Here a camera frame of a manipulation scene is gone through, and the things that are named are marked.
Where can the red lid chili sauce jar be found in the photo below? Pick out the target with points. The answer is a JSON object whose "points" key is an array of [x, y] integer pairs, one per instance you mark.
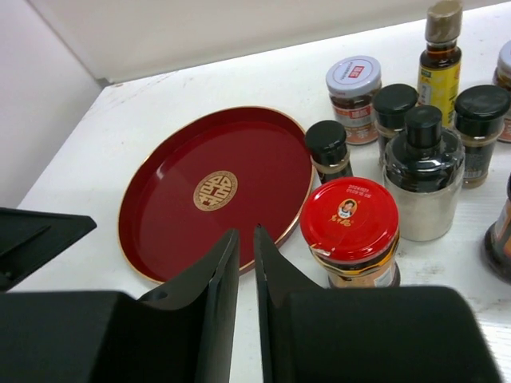
{"points": [[351, 226]]}

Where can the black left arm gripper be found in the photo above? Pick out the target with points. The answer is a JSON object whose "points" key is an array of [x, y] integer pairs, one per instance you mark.
{"points": [[30, 239]]}

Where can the small black cap spice bottle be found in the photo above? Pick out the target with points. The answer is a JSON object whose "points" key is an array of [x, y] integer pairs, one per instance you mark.
{"points": [[326, 141]]}

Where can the yellow label oil bottle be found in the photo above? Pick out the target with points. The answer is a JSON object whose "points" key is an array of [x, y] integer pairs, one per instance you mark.
{"points": [[440, 62]]}

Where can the clear jar white powder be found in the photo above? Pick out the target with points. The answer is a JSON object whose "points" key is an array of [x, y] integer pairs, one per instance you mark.
{"points": [[423, 170]]}

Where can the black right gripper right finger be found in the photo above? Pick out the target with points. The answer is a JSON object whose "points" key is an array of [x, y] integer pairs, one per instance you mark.
{"points": [[292, 317]]}

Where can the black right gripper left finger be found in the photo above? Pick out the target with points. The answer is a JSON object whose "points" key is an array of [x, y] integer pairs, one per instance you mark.
{"points": [[197, 311]]}

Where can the black cap pepper bottle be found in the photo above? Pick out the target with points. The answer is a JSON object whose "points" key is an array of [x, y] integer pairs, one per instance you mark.
{"points": [[479, 120]]}

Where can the white lid sauce jar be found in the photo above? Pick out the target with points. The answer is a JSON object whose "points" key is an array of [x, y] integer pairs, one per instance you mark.
{"points": [[352, 84]]}

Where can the red round tray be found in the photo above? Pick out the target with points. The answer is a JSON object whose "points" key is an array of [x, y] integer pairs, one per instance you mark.
{"points": [[236, 168]]}

